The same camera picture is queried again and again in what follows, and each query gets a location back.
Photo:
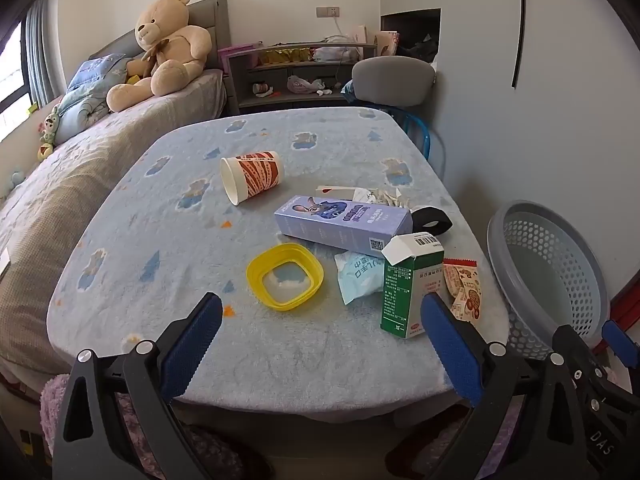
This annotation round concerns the grey chair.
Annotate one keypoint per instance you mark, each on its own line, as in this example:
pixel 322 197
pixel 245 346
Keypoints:
pixel 392 80

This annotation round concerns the light blue wet wipes packet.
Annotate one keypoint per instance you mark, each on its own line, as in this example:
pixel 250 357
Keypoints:
pixel 357 275

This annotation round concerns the window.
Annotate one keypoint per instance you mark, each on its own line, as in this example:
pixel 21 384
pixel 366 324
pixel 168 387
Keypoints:
pixel 10 85

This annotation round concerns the grey bed headboard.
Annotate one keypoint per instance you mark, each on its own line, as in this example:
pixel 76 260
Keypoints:
pixel 210 15

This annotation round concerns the purple cardboard box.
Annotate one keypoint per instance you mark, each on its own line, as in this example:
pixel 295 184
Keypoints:
pixel 340 220

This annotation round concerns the grey curtain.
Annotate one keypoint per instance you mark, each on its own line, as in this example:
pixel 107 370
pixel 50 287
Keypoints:
pixel 37 50

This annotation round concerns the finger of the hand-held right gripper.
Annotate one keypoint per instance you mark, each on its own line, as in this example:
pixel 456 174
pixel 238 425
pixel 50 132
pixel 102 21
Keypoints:
pixel 567 342
pixel 617 342

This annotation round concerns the small cup on shelf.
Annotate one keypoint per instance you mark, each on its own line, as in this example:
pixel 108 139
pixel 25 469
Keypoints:
pixel 261 89

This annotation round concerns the purple fluffy cloth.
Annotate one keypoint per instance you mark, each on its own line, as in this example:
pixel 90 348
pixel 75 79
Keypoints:
pixel 50 402

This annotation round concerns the black tape roll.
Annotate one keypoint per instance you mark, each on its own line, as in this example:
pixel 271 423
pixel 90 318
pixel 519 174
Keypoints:
pixel 430 220

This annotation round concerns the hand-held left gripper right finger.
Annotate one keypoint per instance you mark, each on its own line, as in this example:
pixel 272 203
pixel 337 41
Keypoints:
pixel 450 345

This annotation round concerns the pink storage box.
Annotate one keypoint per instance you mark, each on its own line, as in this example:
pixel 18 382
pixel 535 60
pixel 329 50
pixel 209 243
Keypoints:
pixel 237 55

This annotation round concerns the red striped paper cup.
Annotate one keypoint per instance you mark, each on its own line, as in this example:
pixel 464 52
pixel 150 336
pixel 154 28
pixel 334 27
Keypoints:
pixel 255 175

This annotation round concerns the pink book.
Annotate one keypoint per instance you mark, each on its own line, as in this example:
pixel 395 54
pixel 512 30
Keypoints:
pixel 387 42

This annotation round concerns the blue folded quilt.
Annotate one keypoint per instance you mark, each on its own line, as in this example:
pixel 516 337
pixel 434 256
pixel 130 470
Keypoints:
pixel 92 85

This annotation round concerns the blue printed blanket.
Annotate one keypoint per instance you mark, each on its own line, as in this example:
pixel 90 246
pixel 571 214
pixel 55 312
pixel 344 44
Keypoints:
pixel 150 210

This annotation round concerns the small green plush toy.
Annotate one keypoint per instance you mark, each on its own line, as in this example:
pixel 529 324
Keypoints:
pixel 50 122

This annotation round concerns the red snack packet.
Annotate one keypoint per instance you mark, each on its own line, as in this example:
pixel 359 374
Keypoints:
pixel 465 285

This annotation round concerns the yellow plastic lid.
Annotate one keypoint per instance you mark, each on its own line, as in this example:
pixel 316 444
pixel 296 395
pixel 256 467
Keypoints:
pixel 257 272

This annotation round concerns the gold foil packets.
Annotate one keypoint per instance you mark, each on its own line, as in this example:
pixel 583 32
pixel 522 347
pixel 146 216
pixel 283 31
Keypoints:
pixel 287 55

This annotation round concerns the grey shelf unit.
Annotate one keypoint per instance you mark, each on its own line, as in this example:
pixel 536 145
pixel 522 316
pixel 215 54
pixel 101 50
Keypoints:
pixel 300 70

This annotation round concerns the blue chair frame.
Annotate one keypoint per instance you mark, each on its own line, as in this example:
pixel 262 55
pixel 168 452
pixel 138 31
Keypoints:
pixel 419 127

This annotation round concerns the green and white carton box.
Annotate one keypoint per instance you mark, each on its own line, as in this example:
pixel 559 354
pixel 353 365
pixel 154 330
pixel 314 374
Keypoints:
pixel 407 285

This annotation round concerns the bed with beige cover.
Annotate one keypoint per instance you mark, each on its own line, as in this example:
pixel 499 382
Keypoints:
pixel 75 185

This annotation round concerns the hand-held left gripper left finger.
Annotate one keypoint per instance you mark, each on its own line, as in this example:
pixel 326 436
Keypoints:
pixel 192 345

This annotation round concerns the dark clothes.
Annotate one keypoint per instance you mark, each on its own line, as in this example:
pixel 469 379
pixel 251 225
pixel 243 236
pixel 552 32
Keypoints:
pixel 420 45

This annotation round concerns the pink plastic bag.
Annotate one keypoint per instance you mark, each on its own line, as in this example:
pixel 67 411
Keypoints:
pixel 302 84

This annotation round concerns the beige teddy bear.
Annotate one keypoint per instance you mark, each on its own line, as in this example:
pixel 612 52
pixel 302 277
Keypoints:
pixel 170 45

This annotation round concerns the white paper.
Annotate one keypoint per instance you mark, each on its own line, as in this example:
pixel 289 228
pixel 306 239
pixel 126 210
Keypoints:
pixel 385 197

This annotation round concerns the grey plastic basket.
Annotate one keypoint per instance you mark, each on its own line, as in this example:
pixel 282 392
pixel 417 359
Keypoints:
pixel 550 270

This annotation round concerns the small yellow plush toy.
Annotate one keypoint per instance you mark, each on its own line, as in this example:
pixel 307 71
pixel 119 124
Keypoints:
pixel 45 150

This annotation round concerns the white plastic bag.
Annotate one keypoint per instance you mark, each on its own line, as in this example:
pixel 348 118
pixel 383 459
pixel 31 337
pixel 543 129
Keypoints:
pixel 332 52

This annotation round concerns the wall socket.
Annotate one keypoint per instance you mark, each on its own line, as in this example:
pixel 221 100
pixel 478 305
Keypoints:
pixel 327 11

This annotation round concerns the white card with red mark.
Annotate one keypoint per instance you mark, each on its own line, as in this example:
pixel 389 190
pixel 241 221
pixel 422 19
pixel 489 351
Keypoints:
pixel 335 191

